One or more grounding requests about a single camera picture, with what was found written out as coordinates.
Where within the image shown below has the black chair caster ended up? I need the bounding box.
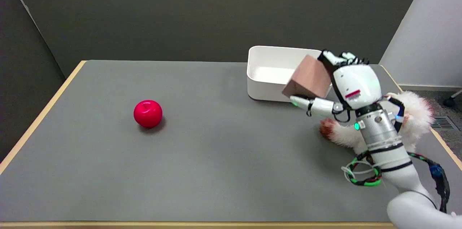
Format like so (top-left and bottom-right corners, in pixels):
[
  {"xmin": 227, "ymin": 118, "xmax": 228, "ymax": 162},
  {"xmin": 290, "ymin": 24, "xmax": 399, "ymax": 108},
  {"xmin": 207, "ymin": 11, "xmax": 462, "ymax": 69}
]
[{"xmin": 443, "ymin": 90, "xmax": 462, "ymax": 107}]

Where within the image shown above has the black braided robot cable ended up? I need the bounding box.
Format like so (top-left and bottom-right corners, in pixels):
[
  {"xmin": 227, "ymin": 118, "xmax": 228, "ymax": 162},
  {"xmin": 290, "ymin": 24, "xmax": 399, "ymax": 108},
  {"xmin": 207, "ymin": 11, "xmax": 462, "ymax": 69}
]
[{"xmin": 342, "ymin": 96, "xmax": 450, "ymax": 213}]

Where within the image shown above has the wooden cube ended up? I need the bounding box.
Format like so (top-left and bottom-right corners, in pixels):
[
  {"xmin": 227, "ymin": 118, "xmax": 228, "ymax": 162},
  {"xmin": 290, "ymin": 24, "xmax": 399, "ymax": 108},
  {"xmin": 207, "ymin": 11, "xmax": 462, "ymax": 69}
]
[{"xmin": 282, "ymin": 55, "xmax": 332, "ymax": 99}]

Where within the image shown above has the red apple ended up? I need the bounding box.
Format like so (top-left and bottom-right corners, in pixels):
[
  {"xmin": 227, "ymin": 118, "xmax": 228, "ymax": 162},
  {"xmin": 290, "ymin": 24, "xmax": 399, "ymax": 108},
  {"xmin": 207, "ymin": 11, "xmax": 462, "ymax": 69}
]
[{"xmin": 133, "ymin": 100, "xmax": 163, "ymax": 129}]

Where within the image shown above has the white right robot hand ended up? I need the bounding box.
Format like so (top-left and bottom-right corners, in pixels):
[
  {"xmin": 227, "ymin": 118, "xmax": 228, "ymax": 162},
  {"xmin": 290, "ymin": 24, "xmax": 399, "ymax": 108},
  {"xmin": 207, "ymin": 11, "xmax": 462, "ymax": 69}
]
[{"xmin": 289, "ymin": 50, "xmax": 383, "ymax": 118}]

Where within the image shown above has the white fluffy plush toy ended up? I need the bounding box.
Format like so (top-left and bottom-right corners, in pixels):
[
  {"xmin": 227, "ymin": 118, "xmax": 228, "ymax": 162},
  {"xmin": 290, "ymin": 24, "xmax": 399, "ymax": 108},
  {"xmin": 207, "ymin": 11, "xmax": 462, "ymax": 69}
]
[{"xmin": 319, "ymin": 91, "xmax": 435, "ymax": 154}]

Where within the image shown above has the floor vent grille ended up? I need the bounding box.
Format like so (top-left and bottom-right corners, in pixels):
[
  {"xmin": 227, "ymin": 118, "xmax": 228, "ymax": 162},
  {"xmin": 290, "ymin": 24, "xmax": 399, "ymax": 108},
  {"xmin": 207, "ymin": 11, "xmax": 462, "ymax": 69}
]
[{"xmin": 431, "ymin": 117, "xmax": 456, "ymax": 130}]

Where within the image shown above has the white plastic box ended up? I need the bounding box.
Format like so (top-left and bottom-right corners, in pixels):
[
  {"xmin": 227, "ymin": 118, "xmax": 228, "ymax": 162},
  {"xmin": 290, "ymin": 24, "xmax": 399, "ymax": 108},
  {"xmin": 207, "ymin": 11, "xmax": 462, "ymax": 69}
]
[{"xmin": 247, "ymin": 46, "xmax": 332, "ymax": 102}]

